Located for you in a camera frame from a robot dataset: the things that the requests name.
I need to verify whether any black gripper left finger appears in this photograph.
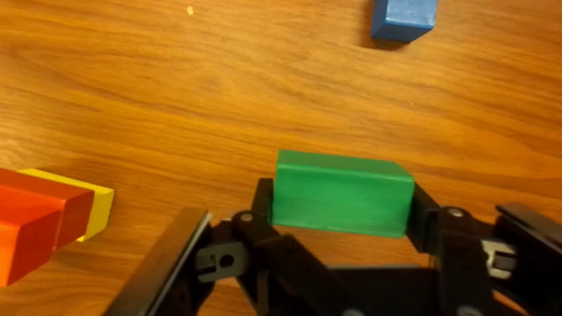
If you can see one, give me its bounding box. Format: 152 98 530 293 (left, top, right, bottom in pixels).
251 177 273 228

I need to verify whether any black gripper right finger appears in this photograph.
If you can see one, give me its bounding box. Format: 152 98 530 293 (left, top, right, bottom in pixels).
405 184 440 253

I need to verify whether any green rectangular block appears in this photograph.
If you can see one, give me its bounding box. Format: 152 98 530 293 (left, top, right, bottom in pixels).
272 151 414 237

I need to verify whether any yellow block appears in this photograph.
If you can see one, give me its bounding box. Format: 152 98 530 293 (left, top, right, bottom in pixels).
21 169 114 242

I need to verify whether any red block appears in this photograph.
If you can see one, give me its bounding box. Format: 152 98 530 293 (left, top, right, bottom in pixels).
0 169 94 249

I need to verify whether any blue block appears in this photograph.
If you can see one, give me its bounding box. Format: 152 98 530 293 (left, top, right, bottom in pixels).
370 0 438 42

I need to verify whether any orange block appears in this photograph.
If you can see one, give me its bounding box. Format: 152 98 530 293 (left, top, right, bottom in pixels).
0 205 59 286

